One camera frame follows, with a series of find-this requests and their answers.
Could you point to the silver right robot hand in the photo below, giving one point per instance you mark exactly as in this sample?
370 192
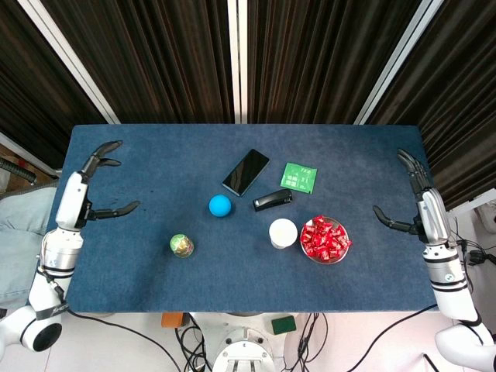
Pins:
434 217

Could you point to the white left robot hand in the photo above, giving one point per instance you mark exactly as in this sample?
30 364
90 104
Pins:
71 201

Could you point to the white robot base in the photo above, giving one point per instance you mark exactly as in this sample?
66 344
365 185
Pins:
240 348

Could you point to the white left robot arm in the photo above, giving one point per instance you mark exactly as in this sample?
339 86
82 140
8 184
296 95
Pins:
58 255

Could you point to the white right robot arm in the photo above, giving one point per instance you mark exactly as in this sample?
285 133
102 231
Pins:
449 279

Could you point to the bowl of red candies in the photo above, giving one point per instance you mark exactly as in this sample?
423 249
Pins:
342 255

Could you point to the green round can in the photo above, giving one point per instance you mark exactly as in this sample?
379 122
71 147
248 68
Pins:
181 245

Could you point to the white paper cup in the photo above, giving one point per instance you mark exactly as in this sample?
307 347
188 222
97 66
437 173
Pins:
283 231

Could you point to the black power adapter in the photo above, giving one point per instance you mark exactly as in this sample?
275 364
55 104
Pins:
478 256

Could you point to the black ribbed tube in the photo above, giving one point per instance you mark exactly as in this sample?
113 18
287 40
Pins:
15 170

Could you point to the person's blue jeans leg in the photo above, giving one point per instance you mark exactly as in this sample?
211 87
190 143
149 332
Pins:
15 252

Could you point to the red wrapped candy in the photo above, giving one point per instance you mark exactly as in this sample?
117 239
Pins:
311 249
306 235
324 238
344 242
319 221
335 230
329 254

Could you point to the dark brown curtain panel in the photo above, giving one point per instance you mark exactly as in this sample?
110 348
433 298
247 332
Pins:
465 97
155 58
317 58
31 77

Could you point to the green sachet packet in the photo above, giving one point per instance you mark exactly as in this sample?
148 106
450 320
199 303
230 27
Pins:
298 177

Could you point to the blue felt table cloth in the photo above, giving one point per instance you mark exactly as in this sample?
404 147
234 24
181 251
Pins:
193 279

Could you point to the blue ball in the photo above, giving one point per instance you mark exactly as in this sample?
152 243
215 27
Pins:
220 205

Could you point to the black stapler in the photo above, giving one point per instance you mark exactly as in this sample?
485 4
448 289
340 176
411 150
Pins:
271 200

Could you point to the black smartphone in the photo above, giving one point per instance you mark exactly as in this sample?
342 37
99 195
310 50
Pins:
246 172

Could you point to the white frame post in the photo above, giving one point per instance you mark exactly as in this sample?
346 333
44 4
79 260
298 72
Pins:
232 58
67 58
399 58

